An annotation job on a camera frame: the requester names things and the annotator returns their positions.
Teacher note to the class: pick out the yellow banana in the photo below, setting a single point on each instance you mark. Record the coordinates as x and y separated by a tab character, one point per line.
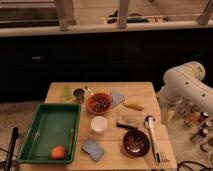
133	106

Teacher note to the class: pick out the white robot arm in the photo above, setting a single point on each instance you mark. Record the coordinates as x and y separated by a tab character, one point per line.
185	81

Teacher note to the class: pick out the metal cup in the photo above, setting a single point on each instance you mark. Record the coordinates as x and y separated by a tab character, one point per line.
79	95

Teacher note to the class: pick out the white paper cup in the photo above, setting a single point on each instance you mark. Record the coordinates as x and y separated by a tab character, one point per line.
99	124

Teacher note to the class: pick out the green plastic cup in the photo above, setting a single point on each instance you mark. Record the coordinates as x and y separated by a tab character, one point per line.
66	92

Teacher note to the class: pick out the red bowl with food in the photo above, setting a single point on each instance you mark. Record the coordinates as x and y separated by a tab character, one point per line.
99	103

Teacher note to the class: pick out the wooden spoon in bowl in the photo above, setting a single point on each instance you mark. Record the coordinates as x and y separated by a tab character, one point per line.
90	93

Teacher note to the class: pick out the white black kitchen tool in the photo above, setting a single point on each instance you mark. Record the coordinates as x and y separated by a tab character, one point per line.
149	124

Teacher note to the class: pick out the blue sponge near front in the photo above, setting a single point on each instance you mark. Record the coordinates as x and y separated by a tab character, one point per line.
94	150

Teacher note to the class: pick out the dark brown bowl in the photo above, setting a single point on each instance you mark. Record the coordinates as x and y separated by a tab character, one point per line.
136	143

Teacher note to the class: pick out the green plastic tray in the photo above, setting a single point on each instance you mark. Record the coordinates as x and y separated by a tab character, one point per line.
52	125

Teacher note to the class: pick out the orange fruit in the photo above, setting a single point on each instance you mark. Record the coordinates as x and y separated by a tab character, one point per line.
58	152

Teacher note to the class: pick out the black stand pole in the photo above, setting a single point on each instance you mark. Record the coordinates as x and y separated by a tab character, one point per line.
9	156

